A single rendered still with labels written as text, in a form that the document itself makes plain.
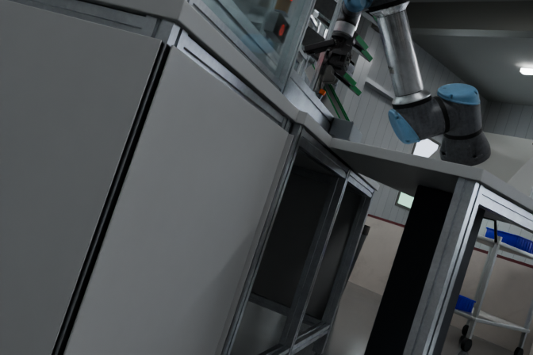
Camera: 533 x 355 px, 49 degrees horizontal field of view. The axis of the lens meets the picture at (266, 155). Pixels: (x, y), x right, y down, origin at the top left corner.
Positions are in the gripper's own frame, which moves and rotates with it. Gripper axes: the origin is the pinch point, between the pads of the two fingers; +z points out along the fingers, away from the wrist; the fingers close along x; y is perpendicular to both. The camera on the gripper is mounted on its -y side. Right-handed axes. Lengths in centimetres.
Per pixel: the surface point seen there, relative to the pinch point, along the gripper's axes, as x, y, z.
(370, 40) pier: 568, -120, -199
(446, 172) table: -62, 54, 25
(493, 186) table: -59, 65, 25
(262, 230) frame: -74, 20, 52
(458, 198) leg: -62, 59, 30
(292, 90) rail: -67, 14, 17
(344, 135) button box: -19.1, 18.9, 17.4
